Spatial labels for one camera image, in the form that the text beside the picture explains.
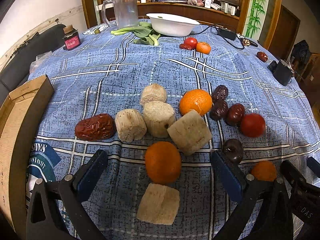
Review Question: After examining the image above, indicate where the small orange tangerine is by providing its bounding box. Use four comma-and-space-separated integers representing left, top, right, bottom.
251, 161, 277, 181

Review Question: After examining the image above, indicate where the red tomato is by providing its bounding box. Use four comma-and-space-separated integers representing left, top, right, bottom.
184, 37, 198, 49
240, 113, 266, 138

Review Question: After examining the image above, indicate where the dark purple date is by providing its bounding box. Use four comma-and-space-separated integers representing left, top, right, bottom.
222, 139, 244, 165

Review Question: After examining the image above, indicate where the brown glossy date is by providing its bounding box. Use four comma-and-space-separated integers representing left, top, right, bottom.
225, 103, 245, 126

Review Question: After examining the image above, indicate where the large red date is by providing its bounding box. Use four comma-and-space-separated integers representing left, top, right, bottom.
75, 113, 116, 141

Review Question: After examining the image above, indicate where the beige sugarcane block front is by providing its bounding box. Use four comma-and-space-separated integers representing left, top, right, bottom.
136, 183, 180, 225

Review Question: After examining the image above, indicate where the beige sugarcane block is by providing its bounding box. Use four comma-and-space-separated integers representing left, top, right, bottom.
167, 109, 212, 155
136, 183, 180, 225

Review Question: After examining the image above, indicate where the orange tangerine front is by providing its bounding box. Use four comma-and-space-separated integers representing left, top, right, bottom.
144, 141, 182, 185

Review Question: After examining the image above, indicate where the beige sugarcane chunk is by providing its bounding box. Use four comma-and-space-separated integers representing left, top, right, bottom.
143, 101, 176, 138
140, 83, 167, 106
115, 108, 147, 142

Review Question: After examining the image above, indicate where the blue white printed bag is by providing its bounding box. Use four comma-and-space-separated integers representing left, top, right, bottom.
25, 141, 61, 209

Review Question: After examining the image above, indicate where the brown cardboard box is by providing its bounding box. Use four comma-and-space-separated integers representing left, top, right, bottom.
1, 75, 54, 239

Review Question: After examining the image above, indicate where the dark date lower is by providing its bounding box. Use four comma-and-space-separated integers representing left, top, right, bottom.
209, 100, 228, 121

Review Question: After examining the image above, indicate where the dark date upper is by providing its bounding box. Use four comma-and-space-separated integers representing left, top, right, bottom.
212, 85, 228, 102

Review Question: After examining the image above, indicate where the red date table edge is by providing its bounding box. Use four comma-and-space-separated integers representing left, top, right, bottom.
256, 51, 268, 62

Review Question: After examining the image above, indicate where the key bundle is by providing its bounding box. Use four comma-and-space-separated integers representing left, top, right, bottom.
239, 35, 258, 47

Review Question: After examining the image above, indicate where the black sofa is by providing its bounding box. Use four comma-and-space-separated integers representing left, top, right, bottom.
0, 23, 65, 102

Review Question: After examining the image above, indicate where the clear plastic bag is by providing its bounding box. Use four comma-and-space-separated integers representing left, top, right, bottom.
29, 51, 52, 74

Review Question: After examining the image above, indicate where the black power adapter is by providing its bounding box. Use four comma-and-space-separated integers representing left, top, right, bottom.
217, 27, 236, 41

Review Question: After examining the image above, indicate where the blue plaid tablecloth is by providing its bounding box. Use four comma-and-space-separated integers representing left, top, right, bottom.
31, 26, 319, 239

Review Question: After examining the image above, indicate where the beige sugarcane chunk back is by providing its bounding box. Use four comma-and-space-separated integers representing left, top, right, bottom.
140, 83, 167, 106

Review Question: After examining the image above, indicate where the small red date far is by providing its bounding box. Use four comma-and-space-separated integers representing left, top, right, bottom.
179, 43, 193, 50

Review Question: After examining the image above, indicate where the dark jar pink label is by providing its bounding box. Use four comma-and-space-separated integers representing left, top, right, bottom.
63, 25, 81, 50

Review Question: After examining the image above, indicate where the white plastic basin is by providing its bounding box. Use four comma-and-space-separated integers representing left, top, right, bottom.
147, 13, 200, 37

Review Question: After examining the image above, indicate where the green leafy vegetable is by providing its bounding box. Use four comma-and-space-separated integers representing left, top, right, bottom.
111, 22, 161, 46

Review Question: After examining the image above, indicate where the clear plastic pitcher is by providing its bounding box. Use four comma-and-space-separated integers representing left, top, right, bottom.
101, 0, 139, 29

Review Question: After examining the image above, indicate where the black power cable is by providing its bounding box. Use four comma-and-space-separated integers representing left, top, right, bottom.
190, 24, 246, 51

